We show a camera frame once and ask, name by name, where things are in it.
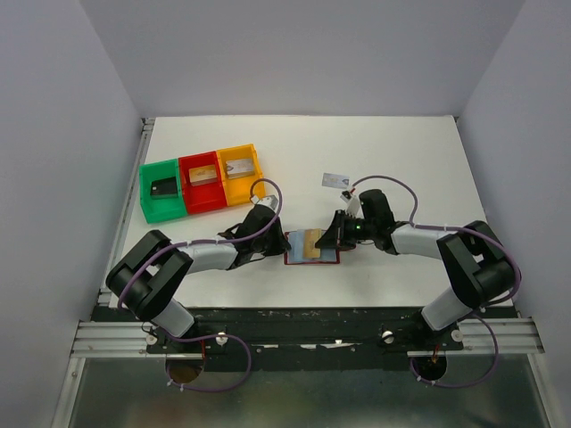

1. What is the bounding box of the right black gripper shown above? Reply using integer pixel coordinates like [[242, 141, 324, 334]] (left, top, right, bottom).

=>
[[315, 210, 376, 250]]

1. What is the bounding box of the gold VIP card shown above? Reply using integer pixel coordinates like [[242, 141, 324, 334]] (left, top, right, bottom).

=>
[[302, 228, 322, 259]]

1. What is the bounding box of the red leather card holder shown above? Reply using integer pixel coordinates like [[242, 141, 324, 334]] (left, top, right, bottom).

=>
[[284, 228, 340, 266]]

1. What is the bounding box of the white VIP card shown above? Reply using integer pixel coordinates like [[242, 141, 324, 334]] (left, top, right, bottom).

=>
[[322, 173, 350, 189]]

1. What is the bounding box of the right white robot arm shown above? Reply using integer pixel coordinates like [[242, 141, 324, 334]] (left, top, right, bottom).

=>
[[315, 189, 521, 350]]

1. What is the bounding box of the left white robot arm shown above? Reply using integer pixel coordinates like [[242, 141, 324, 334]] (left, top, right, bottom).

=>
[[105, 204, 291, 352]]

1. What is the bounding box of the silver card stack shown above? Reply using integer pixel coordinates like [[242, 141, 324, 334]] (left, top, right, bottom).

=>
[[225, 158, 255, 179]]

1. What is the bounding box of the gold card stack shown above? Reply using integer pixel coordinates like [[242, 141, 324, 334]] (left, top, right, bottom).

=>
[[188, 164, 218, 185]]

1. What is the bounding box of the black card stack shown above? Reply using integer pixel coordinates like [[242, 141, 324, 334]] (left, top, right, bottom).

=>
[[149, 177, 178, 199]]

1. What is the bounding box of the yellow plastic bin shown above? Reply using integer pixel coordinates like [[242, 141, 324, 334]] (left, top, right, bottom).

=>
[[216, 144, 263, 206]]

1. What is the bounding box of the red plastic bin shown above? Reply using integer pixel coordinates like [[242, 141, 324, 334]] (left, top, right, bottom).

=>
[[178, 151, 227, 215]]

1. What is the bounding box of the green plastic bin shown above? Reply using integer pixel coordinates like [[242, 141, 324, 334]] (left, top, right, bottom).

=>
[[139, 159, 186, 224]]

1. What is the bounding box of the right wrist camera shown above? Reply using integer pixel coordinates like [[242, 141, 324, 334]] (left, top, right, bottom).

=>
[[341, 190, 360, 218]]

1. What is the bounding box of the aluminium frame rail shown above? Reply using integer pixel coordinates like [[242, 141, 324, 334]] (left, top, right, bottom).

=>
[[70, 118, 155, 359]]

